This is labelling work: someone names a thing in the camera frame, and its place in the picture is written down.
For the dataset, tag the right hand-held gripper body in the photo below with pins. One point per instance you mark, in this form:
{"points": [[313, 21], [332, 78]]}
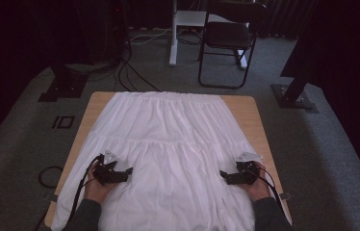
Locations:
{"points": [[247, 171]]}

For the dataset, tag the black floor tape mark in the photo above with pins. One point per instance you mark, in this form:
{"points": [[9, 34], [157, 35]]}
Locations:
{"points": [[64, 122]]}

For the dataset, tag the white skirt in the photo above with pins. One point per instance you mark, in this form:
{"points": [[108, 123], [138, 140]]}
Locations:
{"points": [[174, 144]]}

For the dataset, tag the white desk frame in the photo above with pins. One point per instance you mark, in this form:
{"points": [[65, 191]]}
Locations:
{"points": [[174, 41]]}

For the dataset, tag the dark equipment rack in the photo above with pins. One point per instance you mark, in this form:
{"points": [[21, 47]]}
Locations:
{"points": [[104, 29]]}

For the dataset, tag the black stand base plate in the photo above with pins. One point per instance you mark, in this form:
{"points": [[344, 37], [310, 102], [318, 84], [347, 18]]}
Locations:
{"points": [[64, 88]]}

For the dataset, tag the black folding chair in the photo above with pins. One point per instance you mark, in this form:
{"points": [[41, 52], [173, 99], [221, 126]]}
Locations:
{"points": [[227, 35]]}

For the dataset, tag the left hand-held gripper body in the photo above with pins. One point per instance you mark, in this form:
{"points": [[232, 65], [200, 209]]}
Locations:
{"points": [[106, 174]]}

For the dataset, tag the dark curtain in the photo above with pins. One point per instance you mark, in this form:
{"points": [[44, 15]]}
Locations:
{"points": [[345, 64]]}

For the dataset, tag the grey tape piece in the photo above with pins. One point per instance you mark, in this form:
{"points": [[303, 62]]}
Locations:
{"points": [[285, 196], [50, 196]]}

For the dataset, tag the person's left hand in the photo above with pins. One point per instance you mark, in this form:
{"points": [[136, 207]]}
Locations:
{"points": [[96, 191]]}

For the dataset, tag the black stand with base plate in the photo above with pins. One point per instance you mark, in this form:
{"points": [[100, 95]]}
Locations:
{"points": [[292, 96]]}

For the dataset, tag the person's right hand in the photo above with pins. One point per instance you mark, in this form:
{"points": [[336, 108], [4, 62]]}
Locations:
{"points": [[258, 189]]}

